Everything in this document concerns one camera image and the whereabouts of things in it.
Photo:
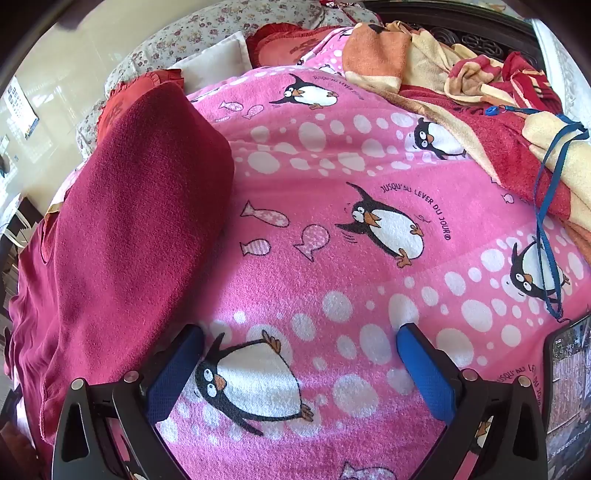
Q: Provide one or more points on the orange yellow red blanket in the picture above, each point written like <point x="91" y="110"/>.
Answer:
<point x="508" y="152"/>

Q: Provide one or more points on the dark wooden headboard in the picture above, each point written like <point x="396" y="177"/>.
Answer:
<point x="471" y="37"/>

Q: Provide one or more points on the maroon knit garment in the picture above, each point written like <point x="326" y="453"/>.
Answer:
<point x="138" y="207"/>

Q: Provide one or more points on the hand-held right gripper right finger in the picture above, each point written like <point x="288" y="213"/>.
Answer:
<point x="425" y="378"/>

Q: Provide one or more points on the white pillow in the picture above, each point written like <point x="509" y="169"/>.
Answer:
<point x="217" y="60"/>

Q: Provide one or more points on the pink penguin printed blanket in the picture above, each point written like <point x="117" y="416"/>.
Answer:
<point x="323" y="286"/>

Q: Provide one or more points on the floral bed sheet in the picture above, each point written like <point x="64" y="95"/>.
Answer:
<point x="184" y="27"/>

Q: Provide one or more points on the red heart pillow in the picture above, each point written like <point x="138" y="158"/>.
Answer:
<point x="281" y="48"/>
<point x="124" y="99"/>

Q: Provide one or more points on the white lace curtain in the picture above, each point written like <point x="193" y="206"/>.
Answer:
<point x="554" y="55"/>

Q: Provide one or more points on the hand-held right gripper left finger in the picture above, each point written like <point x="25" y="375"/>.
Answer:
<point x="178" y="374"/>

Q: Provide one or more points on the wall calendar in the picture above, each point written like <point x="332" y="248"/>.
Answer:
<point x="21" y="108"/>

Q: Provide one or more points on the black smartphone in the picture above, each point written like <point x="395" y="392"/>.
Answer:
<point x="568" y="383"/>

